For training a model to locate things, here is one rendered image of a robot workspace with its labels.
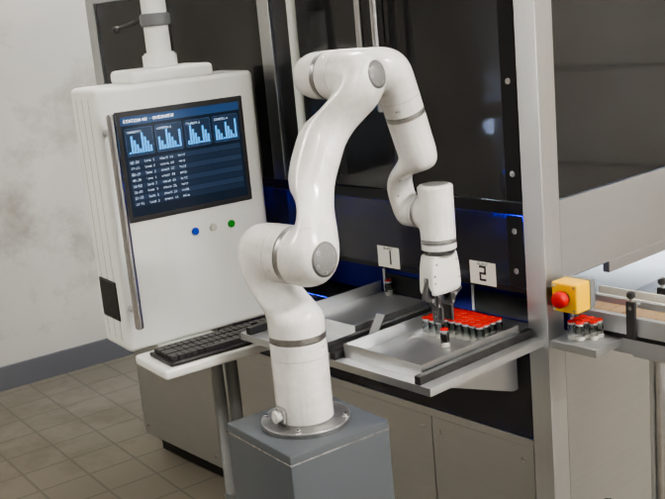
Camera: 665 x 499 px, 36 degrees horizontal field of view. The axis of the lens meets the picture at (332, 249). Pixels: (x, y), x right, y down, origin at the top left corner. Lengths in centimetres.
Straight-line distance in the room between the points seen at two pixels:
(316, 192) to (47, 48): 338
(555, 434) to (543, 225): 53
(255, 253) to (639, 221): 114
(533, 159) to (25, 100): 330
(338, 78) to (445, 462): 126
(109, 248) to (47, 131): 240
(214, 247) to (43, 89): 241
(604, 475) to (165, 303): 130
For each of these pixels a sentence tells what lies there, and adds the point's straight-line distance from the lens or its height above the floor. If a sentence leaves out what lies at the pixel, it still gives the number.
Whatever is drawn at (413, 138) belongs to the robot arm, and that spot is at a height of 141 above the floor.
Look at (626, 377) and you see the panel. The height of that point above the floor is 68.
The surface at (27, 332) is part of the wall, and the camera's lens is 537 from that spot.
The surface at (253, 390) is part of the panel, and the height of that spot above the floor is 46.
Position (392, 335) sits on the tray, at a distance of 256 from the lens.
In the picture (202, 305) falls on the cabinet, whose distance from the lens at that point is 303.
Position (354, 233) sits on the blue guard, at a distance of 290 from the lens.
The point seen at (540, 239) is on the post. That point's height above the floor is 113.
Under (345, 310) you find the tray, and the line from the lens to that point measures 284.
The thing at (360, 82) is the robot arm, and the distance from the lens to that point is 204.
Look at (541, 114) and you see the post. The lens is 240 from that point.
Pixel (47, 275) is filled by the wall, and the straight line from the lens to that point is 535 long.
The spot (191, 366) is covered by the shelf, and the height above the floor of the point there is 80.
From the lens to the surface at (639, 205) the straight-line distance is 277.
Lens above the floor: 170
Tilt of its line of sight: 13 degrees down
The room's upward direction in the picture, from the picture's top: 5 degrees counter-clockwise
